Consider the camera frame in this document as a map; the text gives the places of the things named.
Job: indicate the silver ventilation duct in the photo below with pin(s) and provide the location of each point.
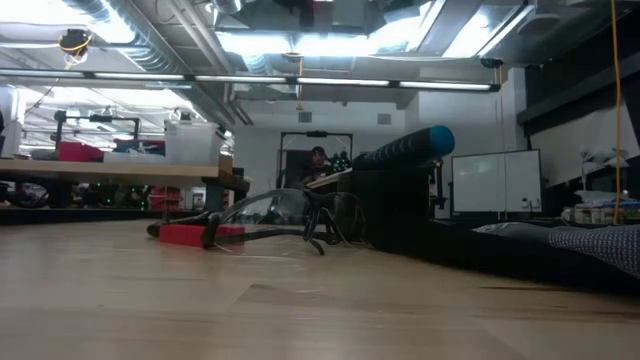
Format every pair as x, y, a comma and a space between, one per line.
150, 50

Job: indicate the long linear ceiling light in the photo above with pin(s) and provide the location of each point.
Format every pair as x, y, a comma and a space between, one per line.
240, 79

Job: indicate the black aluminium table frame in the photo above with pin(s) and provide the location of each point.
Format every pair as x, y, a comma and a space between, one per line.
75, 215

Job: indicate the blue red box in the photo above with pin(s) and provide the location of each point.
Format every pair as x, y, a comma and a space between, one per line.
140, 146

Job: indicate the clear plastic storage box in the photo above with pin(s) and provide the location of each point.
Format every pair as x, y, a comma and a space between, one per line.
192, 145

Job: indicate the wooden workbench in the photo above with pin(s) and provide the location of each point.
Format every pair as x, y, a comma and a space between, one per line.
100, 172

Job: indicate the black grey work glove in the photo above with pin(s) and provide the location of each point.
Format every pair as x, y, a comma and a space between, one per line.
500, 250

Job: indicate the white container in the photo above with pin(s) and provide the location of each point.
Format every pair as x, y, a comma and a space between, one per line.
10, 140

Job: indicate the whiteboard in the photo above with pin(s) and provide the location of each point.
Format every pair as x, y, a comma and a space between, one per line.
495, 180

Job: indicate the small red bin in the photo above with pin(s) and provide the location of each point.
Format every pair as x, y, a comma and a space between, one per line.
80, 152

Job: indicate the person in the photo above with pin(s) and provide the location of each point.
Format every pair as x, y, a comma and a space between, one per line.
317, 155

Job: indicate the distant black frame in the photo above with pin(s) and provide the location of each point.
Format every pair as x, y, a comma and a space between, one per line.
300, 134

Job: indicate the red crate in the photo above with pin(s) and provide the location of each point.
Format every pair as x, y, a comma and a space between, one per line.
162, 197

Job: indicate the red circuit board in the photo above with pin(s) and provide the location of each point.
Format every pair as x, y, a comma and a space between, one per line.
182, 235

